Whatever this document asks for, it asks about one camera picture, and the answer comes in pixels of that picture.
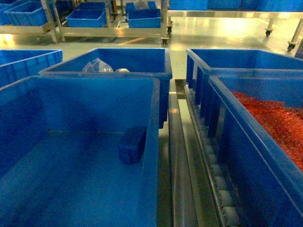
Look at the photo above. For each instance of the blue block part with knob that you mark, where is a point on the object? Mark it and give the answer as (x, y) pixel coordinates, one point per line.
(132, 144)

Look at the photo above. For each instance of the blue bin with plastic bags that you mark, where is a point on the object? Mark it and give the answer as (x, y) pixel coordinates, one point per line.
(127, 62)

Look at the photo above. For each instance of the blue bin behind red parts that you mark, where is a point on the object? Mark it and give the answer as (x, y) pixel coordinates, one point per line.
(203, 63)

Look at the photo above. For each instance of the stainless steel roller shelf rack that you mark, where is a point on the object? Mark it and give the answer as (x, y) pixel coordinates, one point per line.
(192, 191)

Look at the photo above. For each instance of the empty blue plastic bin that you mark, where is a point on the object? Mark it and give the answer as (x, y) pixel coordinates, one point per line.
(59, 162)

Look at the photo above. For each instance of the blue bin with red parts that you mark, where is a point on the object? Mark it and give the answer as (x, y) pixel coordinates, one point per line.
(266, 185)

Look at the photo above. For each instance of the clear plastic bag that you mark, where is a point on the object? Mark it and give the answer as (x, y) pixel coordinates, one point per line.
(97, 65)

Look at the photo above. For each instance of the background steel cart rack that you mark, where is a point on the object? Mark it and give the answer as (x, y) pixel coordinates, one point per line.
(79, 18)

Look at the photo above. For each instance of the red bubble wrap parts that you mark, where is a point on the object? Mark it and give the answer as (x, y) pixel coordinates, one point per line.
(283, 124)

